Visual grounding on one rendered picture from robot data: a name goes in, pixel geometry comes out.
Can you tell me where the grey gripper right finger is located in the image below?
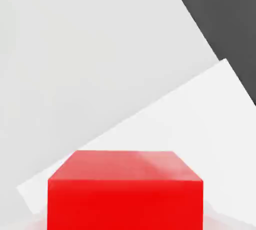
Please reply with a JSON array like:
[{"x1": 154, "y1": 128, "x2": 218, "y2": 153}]
[{"x1": 202, "y1": 199, "x2": 256, "y2": 230}]

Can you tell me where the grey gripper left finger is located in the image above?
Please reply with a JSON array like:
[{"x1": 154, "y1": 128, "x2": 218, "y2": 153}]
[{"x1": 23, "y1": 208, "x2": 49, "y2": 230}]

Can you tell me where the small red cube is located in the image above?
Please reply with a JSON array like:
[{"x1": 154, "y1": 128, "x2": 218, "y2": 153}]
[{"x1": 47, "y1": 149, "x2": 204, "y2": 230}]

